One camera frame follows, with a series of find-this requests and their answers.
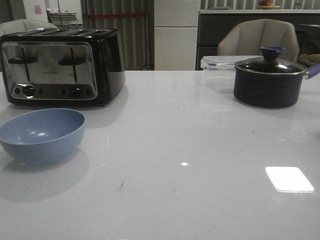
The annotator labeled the clear plastic food container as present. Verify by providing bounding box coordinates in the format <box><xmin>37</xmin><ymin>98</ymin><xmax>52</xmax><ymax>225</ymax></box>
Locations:
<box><xmin>200</xmin><ymin>55</ymin><xmax>262</xmax><ymax>94</ymax></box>

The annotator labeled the dark kitchen counter cabinet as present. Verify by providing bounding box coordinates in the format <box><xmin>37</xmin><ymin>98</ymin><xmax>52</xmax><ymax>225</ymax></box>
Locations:
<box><xmin>195</xmin><ymin>9</ymin><xmax>320</xmax><ymax>70</ymax></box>

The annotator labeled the blue plastic bowl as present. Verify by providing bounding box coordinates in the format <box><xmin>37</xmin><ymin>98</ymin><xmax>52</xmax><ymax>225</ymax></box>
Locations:
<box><xmin>0</xmin><ymin>108</ymin><xmax>86</xmax><ymax>165</ymax></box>

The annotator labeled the glass pot lid blue knob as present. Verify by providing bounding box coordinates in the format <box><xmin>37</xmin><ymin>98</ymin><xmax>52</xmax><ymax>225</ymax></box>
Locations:
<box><xmin>234</xmin><ymin>45</ymin><xmax>306</xmax><ymax>75</ymax></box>

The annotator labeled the fruit plate on counter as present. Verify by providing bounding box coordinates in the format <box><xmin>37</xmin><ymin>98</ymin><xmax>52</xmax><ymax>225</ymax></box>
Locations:
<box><xmin>257</xmin><ymin>0</ymin><xmax>282</xmax><ymax>10</ymax></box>

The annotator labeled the black and silver toaster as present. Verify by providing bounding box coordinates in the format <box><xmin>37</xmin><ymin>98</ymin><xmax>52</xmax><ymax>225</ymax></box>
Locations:
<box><xmin>0</xmin><ymin>28</ymin><xmax>126</xmax><ymax>107</ymax></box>

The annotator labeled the beige upholstered chair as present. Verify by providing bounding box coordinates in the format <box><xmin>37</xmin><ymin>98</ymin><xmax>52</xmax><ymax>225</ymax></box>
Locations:
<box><xmin>217</xmin><ymin>18</ymin><xmax>300</xmax><ymax>62</ymax></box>

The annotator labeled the dark blue saucepan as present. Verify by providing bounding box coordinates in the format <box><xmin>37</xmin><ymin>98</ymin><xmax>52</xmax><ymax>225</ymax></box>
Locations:
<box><xmin>233</xmin><ymin>63</ymin><xmax>320</xmax><ymax>109</ymax></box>

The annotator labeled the white armchair left background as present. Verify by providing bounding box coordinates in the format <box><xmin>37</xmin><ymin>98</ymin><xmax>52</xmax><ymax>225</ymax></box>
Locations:
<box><xmin>0</xmin><ymin>19</ymin><xmax>59</xmax><ymax>36</ymax></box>

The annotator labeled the red barrier tape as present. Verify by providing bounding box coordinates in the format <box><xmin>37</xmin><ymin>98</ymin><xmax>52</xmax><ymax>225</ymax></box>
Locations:
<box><xmin>88</xmin><ymin>12</ymin><xmax>146</xmax><ymax>19</ymax></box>

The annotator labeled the white refrigerator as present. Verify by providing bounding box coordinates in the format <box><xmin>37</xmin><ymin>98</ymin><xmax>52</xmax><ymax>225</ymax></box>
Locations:
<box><xmin>154</xmin><ymin>0</ymin><xmax>200</xmax><ymax>71</ymax></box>

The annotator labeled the olive cloth right edge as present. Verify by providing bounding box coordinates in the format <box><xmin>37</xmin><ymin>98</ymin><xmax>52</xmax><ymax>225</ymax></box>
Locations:
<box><xmin>297</xmin><ymin>53</ymin><xmax>320</xmax><ymax>67</ymax></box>

